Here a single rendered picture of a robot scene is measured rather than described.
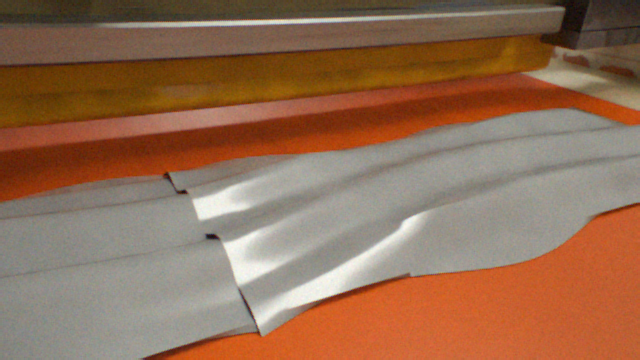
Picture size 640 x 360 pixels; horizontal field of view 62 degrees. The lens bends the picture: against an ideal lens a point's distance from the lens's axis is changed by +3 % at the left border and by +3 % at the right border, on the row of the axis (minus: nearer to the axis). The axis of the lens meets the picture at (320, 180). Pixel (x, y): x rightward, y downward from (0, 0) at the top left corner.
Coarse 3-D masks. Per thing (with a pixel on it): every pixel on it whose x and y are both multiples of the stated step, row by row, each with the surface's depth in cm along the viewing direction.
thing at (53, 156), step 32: (32, 128) 17; (64, 128) 17; (96, 128) 18; (128, 128) 18; (0, 160) 15; (32, 160) 15; (64, 160) 15; (96, 160) 15; (128, 160) 16; (0, 192) 13; (32, 192) 14; (192, 352) 9; (224, 352) 9; (256, 352) 9
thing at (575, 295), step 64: (192, 128) 18; (256, 128) 19; (320, 128) 19; (384, 128) 19; (576, 256) 12; (320, 320) 10; (384, 320) 10; (448, 320) 10; (512, 320) 10; (576, 320) 10
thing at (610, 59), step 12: (564, 48) 31; (600, 48) 29; (612, 48) 29; (624, 48) 28; (636, 48) 28; (564, 60) 31; (576, 60) 31; (588, 60) 30; (600, 60) 29; (612, 60) 29; (624, 60) 28; (636, 60) 28; (612, 72) 29; (624, 72) 28; (636, 72) 28
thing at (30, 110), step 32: (416, 64) 22; (448, 64) 23; (480, 64) 24; (512, 64) 25; (544, 64) 26; (32, 96) 15; (64, 96) 16; (96, 96) 16; (128, 96) 17; (160, 96) 17; (192, 96) 18; (224, 96) 18; (256, 96) 19; (288, 96) 20; (320, 96) 21; (0, 128) 16
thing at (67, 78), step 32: (96, 64) 16; (128, 64) 16; (160, 64) 17; (192, 64) 17; (224, 64) 18; (256, 64) 18; (288, 64) 19; (320, 64) 20; (352, 64) 21; (384, 64) 21; (0, 96) 15
